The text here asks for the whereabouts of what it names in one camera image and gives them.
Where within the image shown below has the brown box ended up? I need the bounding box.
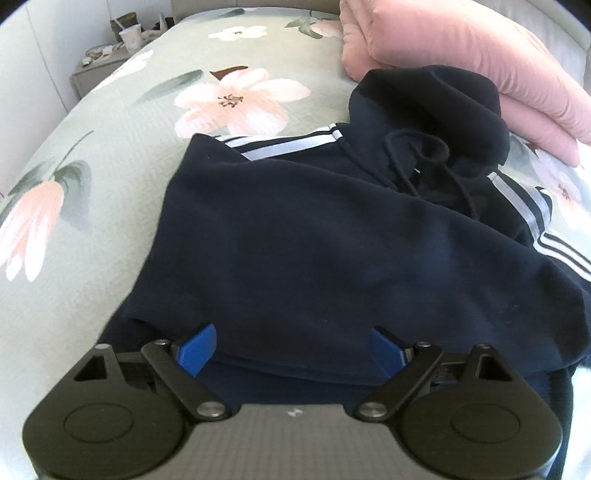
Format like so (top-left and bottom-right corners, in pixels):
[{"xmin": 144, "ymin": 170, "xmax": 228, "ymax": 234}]
[{"xmin": 110, "ymin": 13, "xmax": 141, "ymax": 34}]

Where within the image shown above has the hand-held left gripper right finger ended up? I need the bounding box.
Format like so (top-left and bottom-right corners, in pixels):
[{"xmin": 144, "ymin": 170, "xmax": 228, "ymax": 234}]
[{"xmin": 355, "ymin": 325, "xmax": 514, "ymax": 423}]

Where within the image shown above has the grey headboard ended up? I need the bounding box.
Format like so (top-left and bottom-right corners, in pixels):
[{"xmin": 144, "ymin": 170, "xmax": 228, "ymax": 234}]
[{"xmin": 171, "ymin": 0, "xmax": 343, "ymax": 17}]

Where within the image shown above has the floral quilted bedspread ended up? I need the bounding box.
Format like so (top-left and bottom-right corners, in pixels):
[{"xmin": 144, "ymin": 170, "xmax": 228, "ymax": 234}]
[{"xmin": 0, "ymin": 6, "xmax": 591, "ymax": 480}]

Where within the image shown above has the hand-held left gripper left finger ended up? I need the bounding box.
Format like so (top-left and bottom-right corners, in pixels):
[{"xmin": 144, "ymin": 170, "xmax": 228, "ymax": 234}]
[{"xmin": 73, "ymin": 323, "xmax": 233, "ymax": 422}]

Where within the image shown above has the grey nightstand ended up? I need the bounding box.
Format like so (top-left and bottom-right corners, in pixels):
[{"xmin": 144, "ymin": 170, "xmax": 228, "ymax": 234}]
[{"xmin": 69, "ymin": 54, "xmax": 139, "ymax": 100}]

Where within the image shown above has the folded pink comforter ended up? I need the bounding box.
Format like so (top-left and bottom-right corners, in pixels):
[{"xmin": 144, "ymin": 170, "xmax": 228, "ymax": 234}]
[{"xmin": 339, "ymin": 0, "xmax": 591, "ymax": 168}]

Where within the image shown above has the navy striped hoodie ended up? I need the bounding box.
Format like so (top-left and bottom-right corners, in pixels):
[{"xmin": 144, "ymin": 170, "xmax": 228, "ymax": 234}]
[{"xmin": 107, "ymin": 65, "xmax": 591, "ymax": 416}]

